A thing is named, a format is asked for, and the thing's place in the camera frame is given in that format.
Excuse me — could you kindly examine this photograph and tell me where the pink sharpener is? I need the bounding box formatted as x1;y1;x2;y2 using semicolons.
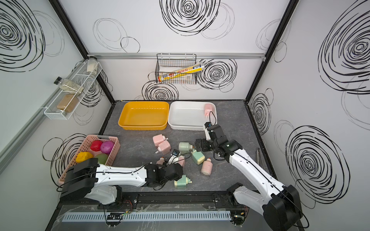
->
156;157;165;166
176;156;185;167
152;134;168;147
155;140;171;155
204;103;214;117
201;158;213;176

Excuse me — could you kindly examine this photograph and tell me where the white plastic tray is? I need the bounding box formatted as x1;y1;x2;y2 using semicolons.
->
168;101;218;131

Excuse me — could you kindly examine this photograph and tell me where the yellow plastic tray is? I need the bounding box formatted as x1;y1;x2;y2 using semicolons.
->
118;101;170;131

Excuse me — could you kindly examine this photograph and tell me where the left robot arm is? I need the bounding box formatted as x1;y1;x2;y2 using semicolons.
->
60;158;183;205

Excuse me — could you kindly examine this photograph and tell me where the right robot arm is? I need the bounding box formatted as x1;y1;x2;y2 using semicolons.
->
195;122;304;231

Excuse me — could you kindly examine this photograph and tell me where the yellow toothpaste box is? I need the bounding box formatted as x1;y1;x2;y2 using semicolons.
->
157;63;204;82

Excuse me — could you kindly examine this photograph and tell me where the green sharpener centre right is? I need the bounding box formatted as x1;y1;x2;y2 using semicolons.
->
191;149;205;165

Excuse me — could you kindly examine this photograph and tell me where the green sharpener bottom centre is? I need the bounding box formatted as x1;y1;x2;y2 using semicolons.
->
174;175;192;189

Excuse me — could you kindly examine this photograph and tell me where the green sharpener round centre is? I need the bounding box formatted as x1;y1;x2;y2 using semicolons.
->
178;142;194;155

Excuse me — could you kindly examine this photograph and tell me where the pink plastic basket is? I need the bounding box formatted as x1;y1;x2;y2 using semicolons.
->
58;135;120;184

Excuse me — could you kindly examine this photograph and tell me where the purple toy fruit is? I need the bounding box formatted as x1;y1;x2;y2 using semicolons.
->
100;141;115;155

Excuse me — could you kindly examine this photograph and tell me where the red toy fruit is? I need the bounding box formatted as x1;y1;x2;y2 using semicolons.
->
90;140;103;152

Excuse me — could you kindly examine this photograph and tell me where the yellow toy pepper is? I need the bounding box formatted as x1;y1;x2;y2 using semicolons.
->
76;152;94;163

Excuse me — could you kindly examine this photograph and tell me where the brown block on shelf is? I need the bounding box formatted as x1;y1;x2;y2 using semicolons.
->
57;94;79;113

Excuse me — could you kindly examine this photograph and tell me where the glass jar on shelf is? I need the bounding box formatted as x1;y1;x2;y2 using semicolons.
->
86;56;98;75

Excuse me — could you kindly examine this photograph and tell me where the clear bottle on shelf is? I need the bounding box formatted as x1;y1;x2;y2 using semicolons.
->
54;77;84;95

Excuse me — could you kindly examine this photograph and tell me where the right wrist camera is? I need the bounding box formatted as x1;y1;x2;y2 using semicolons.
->
204;122;215;141

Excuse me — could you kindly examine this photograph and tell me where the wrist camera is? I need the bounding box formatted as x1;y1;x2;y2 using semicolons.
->
167;149;181;165
204;122;215;141

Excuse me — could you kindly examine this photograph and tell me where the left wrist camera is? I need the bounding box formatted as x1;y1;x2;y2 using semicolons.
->
167;149;181;165

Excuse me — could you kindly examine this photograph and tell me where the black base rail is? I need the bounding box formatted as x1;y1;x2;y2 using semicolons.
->
99;191;245;210

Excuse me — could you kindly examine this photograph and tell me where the white slotted cable duct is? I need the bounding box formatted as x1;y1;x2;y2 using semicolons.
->
61;211;231;222

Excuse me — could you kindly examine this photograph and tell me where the black wire wall basket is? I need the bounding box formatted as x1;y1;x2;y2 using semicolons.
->
155;53;197;85

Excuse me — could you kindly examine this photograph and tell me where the white wire wall shelf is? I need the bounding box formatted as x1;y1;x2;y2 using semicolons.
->
44;58;103;120

